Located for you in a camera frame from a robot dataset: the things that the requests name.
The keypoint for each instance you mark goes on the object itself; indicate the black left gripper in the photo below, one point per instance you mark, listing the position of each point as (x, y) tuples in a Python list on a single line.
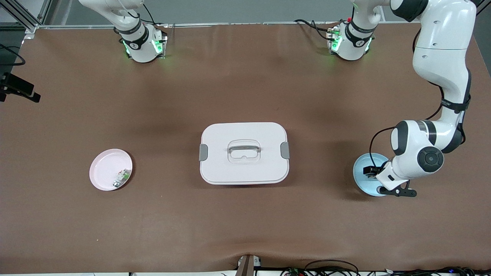
[(378, 170)]

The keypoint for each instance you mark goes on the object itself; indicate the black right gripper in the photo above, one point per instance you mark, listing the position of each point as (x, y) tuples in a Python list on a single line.
[(19, 84)]

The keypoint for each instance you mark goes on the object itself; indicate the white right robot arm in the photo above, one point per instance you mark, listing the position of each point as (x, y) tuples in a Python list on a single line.
[(140, 42)]

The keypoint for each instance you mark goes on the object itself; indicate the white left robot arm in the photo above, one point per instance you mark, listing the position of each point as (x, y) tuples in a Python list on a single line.
[(441, 57)]

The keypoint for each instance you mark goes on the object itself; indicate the light blue round plate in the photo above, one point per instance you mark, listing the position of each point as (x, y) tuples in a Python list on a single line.
[(364, 184)]

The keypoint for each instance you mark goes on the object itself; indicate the grey box latch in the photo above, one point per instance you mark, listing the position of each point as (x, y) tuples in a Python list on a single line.
[(203, 152), (285, 150)]

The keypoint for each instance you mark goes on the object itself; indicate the pink round plate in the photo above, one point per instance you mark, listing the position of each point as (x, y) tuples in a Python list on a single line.
[(103, 170)]

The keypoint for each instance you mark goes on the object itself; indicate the white lidded storage box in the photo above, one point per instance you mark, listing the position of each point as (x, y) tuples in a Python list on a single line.
[(245, 172)]

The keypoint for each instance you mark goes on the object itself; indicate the brown table mat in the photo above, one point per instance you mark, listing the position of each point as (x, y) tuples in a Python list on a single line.
[(245, 222)]

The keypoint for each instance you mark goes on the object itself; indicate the aluminium frame struts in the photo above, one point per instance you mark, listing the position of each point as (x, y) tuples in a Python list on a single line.
[(30, 26)]

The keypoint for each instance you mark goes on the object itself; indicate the white green push-button switch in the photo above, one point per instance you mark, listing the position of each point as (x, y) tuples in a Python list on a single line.
[(122, 178)]

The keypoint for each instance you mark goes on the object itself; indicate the brown camera stand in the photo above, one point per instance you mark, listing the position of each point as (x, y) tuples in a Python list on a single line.
[(245, 266)]

